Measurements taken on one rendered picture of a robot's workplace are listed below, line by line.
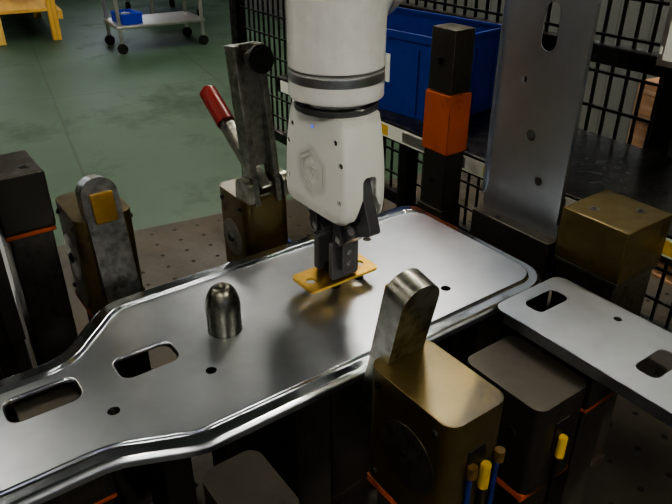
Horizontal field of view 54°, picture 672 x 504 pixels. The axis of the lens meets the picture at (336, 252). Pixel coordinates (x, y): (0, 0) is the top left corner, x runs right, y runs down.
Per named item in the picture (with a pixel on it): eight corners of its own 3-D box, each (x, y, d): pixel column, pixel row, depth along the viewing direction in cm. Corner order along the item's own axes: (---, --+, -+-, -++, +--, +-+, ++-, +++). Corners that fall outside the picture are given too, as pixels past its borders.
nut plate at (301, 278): (311, 295, 64) (311, 284, 63) (290, 278, 66) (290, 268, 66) (379, 269, 68) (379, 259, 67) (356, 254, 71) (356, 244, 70)
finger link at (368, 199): (344, 146, 59) (321, 177, 63) (384, 222, 57) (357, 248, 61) (354, 144, 59) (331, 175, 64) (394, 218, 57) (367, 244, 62)
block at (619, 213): (566, 488, 83) (629, 233, 65) (516, 449, 88) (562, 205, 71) (605, 460, 87) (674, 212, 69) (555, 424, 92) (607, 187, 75)
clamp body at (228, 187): (260, 439, 90) (242, 204, 73) (226, 399, 97) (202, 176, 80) (300, 419, 94) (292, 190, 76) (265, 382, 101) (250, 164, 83)
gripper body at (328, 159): (269, 83, 60) (275, 196, 65) (335, 111, 53) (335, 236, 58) (336, 71, 64) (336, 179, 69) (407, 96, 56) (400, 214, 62)
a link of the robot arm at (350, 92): (266, 61, 58) (268, 95, 60) (324, 83, 52) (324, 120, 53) (343, 49, 62) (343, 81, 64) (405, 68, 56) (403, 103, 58)
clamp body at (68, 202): (130, 491, 83) (71, 225, 64) (101, 439, 90) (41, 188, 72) (179, 467, 86) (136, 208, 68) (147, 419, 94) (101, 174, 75)
